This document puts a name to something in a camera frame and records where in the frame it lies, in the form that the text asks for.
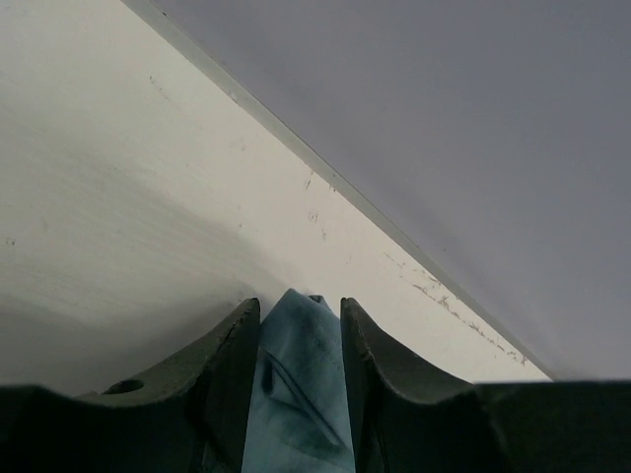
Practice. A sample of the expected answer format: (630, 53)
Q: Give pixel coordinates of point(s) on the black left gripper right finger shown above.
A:
(407, 415)

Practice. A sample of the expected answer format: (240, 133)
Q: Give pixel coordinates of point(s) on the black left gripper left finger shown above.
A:
(187, 413)

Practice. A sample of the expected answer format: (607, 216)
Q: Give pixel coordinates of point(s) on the blue t shirt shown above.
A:
(298, 418)

